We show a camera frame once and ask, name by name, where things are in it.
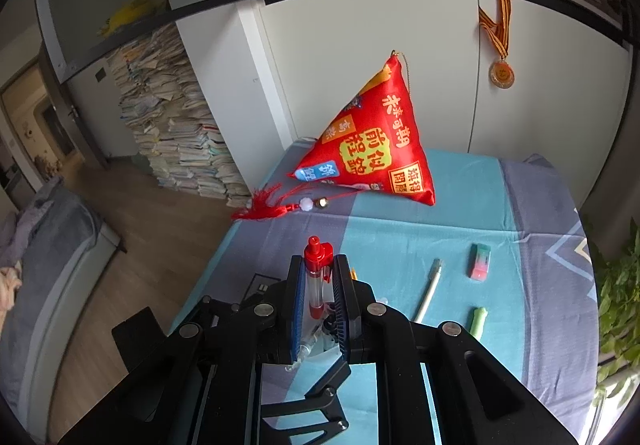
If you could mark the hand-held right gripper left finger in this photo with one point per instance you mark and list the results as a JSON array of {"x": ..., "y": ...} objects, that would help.
[{"x": 298, "y": 310}]

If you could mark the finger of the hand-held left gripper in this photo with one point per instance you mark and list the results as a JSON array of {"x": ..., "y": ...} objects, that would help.
[
  {"x": 300, "y": 405},
  {"x": 227, "y": 312}
]

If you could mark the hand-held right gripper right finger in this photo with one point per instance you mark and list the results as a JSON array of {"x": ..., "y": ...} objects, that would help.
[{"x": 342, "y": 310}]

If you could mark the red clear pen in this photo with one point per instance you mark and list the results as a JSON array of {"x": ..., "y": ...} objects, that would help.
[{"x": 317, "y": 260}]

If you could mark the red tassel with beads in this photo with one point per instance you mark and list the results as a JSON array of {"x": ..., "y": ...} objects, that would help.
[{"x": 260, "y": 205}]

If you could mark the white pen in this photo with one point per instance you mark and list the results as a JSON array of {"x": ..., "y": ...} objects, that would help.
[{"x": 429, "y": 290}]

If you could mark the black chair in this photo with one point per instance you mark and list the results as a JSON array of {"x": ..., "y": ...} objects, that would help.
[{"x": 142, "y": 340}]

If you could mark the green highlighter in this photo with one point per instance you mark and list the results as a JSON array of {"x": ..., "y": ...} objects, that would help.
[{"x": 478, "y": 322}]

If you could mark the pink green eraser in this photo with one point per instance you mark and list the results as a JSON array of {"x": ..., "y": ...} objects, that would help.
[{"x": 480, "y": 262}]

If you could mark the red pyramid pillow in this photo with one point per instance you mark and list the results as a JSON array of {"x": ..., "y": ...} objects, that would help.
[{"x": 380, "y": 150}]

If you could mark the tall pile of books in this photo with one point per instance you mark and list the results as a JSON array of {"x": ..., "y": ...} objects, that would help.
[{"x": 175, "y": 135}]

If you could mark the grey bed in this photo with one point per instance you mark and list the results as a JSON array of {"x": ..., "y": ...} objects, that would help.
[{"x": 50, "y": 275}]

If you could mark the blue patterned tablecloth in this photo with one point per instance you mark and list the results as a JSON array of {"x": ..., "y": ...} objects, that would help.
[{"x": 525, "y": 250}]

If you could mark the dark room door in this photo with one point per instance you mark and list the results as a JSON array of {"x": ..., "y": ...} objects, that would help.
[{"x": 70, "y": 115}]

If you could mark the green leafy plant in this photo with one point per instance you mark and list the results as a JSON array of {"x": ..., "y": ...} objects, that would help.
[{"x": 620, "y": 305}]

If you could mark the gold medal striped ribbon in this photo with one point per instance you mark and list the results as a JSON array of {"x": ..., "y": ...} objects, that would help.
[{"x": 501, "y": 73}]

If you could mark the yellow object behind glass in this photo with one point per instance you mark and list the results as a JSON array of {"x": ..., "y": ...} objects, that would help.
[{"x": 130, "y": 15}]

